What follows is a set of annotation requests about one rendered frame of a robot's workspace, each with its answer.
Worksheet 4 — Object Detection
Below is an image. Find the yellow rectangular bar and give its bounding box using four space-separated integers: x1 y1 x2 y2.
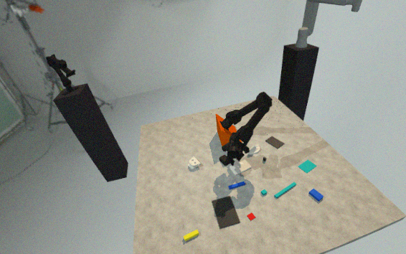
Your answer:
184 230 199 242

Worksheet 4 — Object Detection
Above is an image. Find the teal flat square plate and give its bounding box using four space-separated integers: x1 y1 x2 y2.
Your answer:
298 160 316 173

